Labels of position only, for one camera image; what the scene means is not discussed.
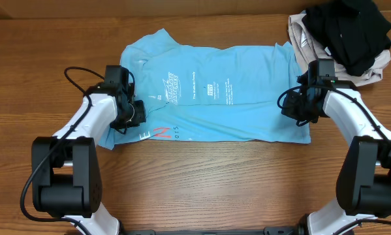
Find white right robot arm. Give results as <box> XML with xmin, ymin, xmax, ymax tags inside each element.
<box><xmin>264</xmin><ymin>59</ymin><xmax>391</xmax><ymax>235</ymax></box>

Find black folded garment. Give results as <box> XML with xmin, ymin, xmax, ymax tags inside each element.
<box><xmin>302</xmin><ymin>0</ymin><xmax>391</xmax><ymax>76</ymax></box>

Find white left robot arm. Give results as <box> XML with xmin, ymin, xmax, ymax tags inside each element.
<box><xmin>20</xmin><ymin>65</ymin><xmax>146</xmax><ymax>234</ymax></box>

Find beige folded garment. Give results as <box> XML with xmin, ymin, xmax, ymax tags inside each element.
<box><xmin>288</xmin><ymin>13</ymin><xmax>391</xmax><ymax>86</ymax></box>

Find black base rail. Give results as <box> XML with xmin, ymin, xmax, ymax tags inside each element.
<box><xmin>119</xmin><ymin>227</ymin><xmax>297</xmax><ymax>235</ymax></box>

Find light blue printed t-shirt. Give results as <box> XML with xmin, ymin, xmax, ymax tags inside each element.
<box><xmin>99</xmin><ymin>29</ymin><xmax>311</xmax><ymax>149</ymax></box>

